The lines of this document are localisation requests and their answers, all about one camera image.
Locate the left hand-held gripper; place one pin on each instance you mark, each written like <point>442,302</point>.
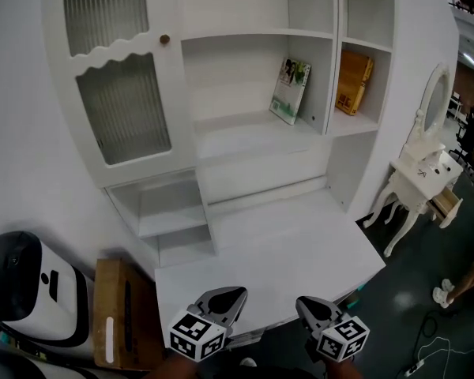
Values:
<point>193,336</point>

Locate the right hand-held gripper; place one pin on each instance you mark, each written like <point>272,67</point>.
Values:
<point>341,340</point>

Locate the green photo-cover book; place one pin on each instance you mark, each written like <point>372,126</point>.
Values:
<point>290,89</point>

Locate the yellow hardcover book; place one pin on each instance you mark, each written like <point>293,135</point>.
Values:
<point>351,81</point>

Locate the person's right forearm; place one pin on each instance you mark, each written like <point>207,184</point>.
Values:
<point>339,369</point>

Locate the person's left forearm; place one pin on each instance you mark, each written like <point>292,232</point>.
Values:
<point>174,369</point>

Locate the white desk hutch cabinet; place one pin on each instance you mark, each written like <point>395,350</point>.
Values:
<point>280,259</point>

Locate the person's left white shoe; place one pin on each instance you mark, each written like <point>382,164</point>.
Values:
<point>248,362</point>

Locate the person's white shoe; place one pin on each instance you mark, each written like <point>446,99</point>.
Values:
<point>248,362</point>
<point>442,294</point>

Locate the person's black shorts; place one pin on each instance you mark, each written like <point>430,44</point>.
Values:
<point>292,372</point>

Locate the brown cardboard box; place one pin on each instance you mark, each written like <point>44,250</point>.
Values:
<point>118,314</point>

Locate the white power strip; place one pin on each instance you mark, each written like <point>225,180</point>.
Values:
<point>414,368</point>

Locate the white carved dressing table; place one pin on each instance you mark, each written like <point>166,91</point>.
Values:
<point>414,188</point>

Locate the open wooden drawer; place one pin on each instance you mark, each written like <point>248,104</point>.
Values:
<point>446,207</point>

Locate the white ribbed-glass cabinet door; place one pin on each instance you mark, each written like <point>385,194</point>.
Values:
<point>122,105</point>

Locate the black office chair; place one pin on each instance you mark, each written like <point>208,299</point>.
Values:
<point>472,140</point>

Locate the oval white-framed mirror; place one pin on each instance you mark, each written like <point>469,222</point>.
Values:
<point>436,101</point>

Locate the brass door knob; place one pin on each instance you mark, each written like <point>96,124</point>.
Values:
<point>165,40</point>

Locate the ceiling light panel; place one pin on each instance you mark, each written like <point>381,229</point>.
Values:
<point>473,62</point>

